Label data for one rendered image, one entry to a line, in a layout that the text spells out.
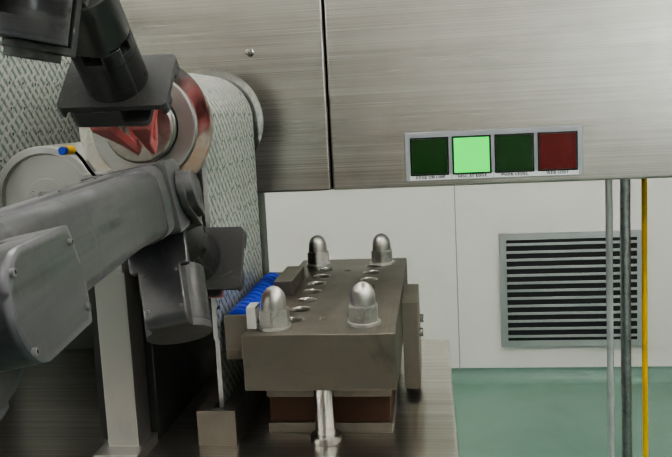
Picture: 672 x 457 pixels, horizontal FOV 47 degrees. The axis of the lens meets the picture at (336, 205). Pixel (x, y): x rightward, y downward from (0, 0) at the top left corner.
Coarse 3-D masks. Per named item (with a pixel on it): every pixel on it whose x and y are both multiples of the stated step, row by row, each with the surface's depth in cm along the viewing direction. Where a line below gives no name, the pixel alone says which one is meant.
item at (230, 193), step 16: (208, 176) 83; (224, 176) 90; (240, 176) 97; (208, 192) 83; (224, 192) 89; (240, 192) 97; (256, 192) 106; (208, 208) 83; (224, 208) 89; (240, 208) 97; (256, 208) 105; (208, 224) 83; (224, 224) 89; (240, 224) 96; (256, 224) 105; (256, 240) 105; (256, 256) 104; (256, 272) 104; (224, 304) 88
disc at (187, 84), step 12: (180, 72) 81; (180, 84) 81; (192, 84) 81; (192, 96) 81; (204, 96) 81; (204, 108) 81; (204, 120) 81; (84, 132) 83; (204, 132) 81; (84, 144) 83; (204, 144) 82; (96, 156) 83; (192, 156) 82; (204, 156) 82; (96, 168) 83; (108, 168) 83; (180, 168) 82; (192, 168) 82
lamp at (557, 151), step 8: (544, 136) 109; (552, 136) 109; (560, 136) 108; (568, 136) 108; (544, 144) 109; (552, 144) 109; (560, 144) 109; (568, 144) 108; (544, 152) 109; (552, 152) 109; (560, 152) 109; (568, 152) 109; (544, 160) 109; (552, 160) 109; (560, 160) 109; (568, 160) 109; (544, 168) 109; (552, 168) 109; (560, 168) 109
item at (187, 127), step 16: (176, 96) 81; (176, 112) 81; (192, 112) 81; (192, 128) 81; (96, 144) 82; (176, 144) 81; (192, 144) 81; (112, 160) 82; (160, 160) 82; (176, 160) 82
